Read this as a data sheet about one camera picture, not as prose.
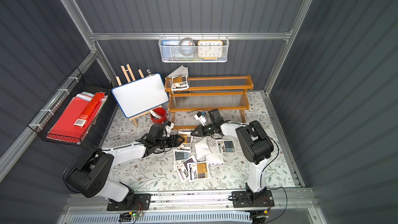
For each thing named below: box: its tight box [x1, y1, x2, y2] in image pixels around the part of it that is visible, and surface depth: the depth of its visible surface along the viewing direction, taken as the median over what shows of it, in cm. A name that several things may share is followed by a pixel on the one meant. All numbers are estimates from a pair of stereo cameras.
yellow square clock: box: [197, 39, 223, 61], surface depth 90 cm
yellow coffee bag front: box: [186, 161, 210, 181], surface depth 82 cm
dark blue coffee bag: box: [215, 139, 236, 154], surface depth 93 cm
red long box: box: [73, 91, 106, 128], surface depth 74 cm
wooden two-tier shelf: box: [164, 74, 254, 130], surface depth 112 cm
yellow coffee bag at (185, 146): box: [176, 130, 193, 153], surface depth 91 cm
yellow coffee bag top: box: [171, 74, 190, 91], surface depth 84 cm
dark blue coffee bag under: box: [173, 149, 190, 168], surface depth 88 cm
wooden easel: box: [115, 63, 151, 128], surface depth 90 cm
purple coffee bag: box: [175, 155, 197, 183], surface depth 84 cm
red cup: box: [150, 107, 168, 124], surface depth 97 cm
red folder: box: [46, 95, 108, 143], surface depth 72 cm
